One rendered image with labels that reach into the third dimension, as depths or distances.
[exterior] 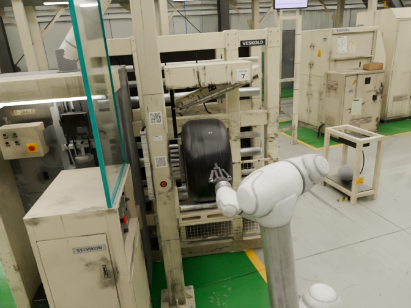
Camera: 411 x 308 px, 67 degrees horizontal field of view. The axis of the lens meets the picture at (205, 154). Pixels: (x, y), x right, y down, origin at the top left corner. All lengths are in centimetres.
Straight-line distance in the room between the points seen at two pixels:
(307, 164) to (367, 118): 554
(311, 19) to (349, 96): 749
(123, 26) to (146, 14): 904
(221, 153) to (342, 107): 444
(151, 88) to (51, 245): 99
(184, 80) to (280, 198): 140
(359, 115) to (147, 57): 504
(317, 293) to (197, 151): 99
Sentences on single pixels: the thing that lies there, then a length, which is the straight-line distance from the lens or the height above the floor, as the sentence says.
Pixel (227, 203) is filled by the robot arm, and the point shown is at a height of 121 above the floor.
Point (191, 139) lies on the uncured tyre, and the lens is 191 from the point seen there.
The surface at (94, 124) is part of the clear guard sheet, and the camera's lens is 133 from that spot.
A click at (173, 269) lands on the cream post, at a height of 37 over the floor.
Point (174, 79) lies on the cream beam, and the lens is 218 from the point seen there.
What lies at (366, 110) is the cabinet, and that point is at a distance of 649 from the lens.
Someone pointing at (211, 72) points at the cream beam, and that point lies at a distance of 220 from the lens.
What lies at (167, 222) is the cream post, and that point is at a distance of 225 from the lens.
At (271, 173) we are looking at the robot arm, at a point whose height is 155.
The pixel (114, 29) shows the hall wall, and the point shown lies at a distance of 1094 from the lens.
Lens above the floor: 194
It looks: 20 degrees down
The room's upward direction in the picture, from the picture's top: 4 degrees counter-clockwise
